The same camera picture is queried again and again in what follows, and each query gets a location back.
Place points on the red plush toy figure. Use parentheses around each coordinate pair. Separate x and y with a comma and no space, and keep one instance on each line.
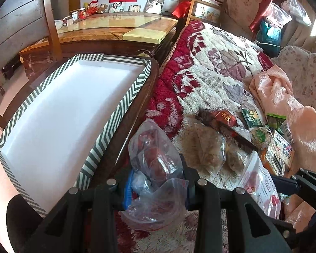
(92,8)

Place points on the round green white snack packet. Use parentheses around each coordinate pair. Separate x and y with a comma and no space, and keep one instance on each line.
(260,136)

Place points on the teal plastic bag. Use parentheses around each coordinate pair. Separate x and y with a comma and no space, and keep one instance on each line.
(269,37)

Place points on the pink satin cloth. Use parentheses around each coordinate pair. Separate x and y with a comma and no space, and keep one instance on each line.
(273,91)

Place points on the wooden chair frame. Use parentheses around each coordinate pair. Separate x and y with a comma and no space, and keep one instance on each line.
(23,23)

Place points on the white pink snack pouch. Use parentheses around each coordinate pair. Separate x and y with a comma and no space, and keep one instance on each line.
(258,183)

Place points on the green striped cardboard box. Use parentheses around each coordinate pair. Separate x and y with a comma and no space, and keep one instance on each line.
(58,136)

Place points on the dark brown long snack package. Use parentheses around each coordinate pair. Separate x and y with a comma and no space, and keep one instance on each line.
(237,135)

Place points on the clear bag of red dates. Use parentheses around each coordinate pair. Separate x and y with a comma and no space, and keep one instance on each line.
(157,189)

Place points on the red gold snack packet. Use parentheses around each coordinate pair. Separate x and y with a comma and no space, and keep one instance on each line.
(226,117)

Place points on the dark green snack packet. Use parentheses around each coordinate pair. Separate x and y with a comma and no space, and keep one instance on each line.
(251,117)

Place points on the clear bag of brown snacks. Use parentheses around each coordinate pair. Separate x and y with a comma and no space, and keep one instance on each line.
(210,146)

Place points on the marble top coffee table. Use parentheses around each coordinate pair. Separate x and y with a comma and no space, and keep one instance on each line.
(123,33)

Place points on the red floral plush blanket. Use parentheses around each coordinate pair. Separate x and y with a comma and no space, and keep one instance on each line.
(207,69)

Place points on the floral sofa cushion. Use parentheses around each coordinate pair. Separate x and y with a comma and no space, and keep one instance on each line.
(300,67)

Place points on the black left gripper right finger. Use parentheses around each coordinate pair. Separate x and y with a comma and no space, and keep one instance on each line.
(231,213)

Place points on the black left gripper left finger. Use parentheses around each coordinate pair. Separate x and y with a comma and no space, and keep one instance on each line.
(84,220)

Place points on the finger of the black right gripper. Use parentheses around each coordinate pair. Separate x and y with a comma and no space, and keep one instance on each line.
(302,184)

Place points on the framed wedding photo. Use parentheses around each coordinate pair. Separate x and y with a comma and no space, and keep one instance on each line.
(154,6)

